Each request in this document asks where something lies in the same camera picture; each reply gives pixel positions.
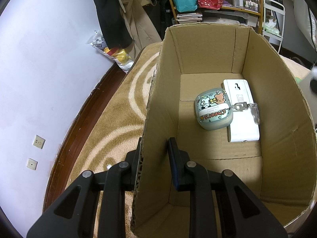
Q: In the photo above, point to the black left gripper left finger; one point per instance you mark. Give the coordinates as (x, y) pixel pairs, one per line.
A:
(91, 198)

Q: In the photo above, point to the white wall socket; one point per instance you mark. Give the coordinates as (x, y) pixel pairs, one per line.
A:
(32, 164)
(39, 142)

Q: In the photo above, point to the flat white box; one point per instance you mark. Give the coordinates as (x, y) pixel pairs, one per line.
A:
(245, 124)

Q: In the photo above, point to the white wire trolley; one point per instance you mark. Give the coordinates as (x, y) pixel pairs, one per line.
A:
(273, 21)

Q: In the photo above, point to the tan patterned carpet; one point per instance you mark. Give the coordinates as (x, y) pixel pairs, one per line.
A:
(121, 124)

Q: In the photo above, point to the lower white wall socket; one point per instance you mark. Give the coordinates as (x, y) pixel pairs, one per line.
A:
(32, 164)

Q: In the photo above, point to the brown cardboard box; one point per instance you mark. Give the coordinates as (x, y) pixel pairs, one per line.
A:
(240, 53)

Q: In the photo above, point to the snack plastic bag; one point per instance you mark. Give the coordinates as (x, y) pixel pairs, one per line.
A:
(118, 55)

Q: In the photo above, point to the beige hanging coat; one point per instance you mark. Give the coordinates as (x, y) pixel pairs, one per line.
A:
(139, 26)

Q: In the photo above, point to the black hanging coat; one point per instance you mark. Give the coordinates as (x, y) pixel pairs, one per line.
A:
(112, 23)

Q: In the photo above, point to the stack of books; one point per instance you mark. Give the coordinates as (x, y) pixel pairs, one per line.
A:
(184, 18)

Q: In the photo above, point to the wooden shelf rack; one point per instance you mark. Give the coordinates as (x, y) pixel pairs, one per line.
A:
(226, 14)

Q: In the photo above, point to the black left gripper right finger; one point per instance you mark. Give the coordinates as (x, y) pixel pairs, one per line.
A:
(220, 203)

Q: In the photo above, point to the upper white wall socket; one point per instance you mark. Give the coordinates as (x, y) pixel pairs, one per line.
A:
(39, 142)

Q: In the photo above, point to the green cartoon earbuds case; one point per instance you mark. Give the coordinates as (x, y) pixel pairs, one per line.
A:
(213, 109)

